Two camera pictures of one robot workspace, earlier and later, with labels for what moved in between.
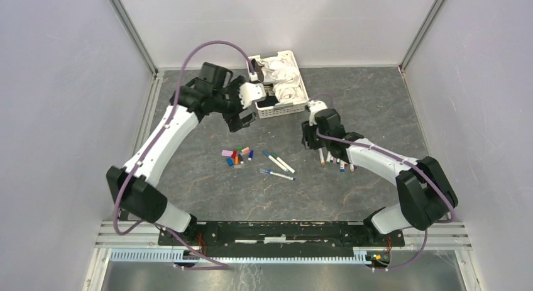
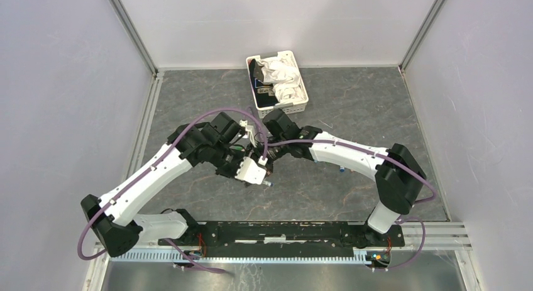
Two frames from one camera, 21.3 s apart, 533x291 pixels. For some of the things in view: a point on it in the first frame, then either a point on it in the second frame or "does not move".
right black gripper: x=307 y=130 -> x=258 y=151
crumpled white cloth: x=287 y=86 does not move
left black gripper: x=234 y=120 -> x=232 y=173
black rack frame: x=281 y=234 does not move
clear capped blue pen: x=277 y=174 -> x=268 y=183
